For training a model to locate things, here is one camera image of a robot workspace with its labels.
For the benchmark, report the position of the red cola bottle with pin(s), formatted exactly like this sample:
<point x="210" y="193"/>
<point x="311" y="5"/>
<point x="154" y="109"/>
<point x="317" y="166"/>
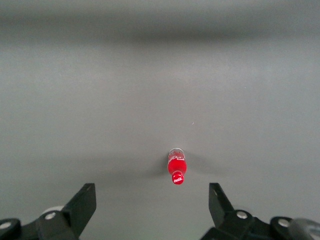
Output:
<point x="177" y="166"/>

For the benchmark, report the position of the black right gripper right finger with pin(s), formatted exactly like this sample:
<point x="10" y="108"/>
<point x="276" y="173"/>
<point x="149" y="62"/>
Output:
<point x="225" y="215"/>

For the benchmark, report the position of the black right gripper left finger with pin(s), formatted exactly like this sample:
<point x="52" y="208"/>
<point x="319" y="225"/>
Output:
<point x="75" y="212"/>

